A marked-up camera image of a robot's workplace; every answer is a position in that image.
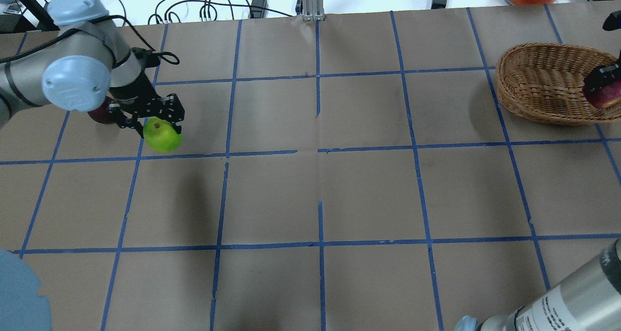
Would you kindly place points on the dark red apple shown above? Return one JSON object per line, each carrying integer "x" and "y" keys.
{"x": 101, "y": 114}

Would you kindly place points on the green apple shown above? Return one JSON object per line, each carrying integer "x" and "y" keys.
{"x": 161, "y": 136}

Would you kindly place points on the red cube-shaped apple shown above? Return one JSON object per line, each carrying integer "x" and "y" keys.
{"x": 605, "y": 97}

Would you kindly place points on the woven wicker basket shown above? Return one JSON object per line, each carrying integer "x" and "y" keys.
{"x": 543, "y": 83}

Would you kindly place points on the aluminium frame post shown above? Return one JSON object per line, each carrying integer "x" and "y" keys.
{"x": 311, "y": 10}

